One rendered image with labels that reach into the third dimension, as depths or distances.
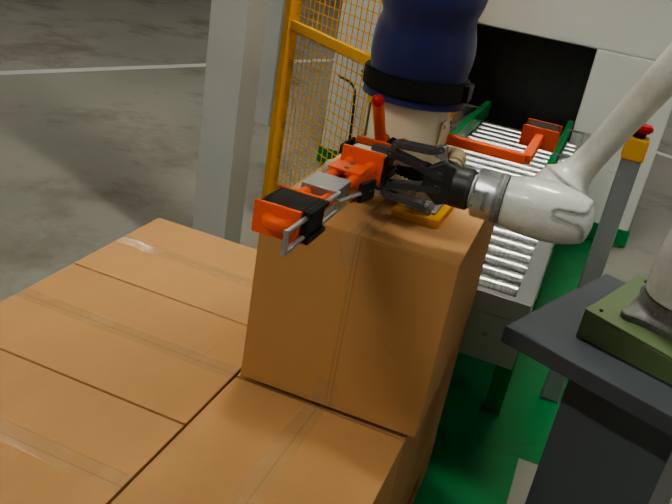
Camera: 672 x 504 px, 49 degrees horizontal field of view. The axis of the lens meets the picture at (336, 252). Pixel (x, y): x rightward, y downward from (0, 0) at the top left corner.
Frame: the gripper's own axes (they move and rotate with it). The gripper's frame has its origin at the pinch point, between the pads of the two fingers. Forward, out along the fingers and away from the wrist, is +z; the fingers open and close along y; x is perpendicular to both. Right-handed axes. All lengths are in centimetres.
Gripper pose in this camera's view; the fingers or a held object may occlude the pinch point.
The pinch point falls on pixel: (368, 161)
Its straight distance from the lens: 140.6
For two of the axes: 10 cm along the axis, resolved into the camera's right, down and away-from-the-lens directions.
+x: 3.7, -3.4, 8.6
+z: -9.2, -2.9, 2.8
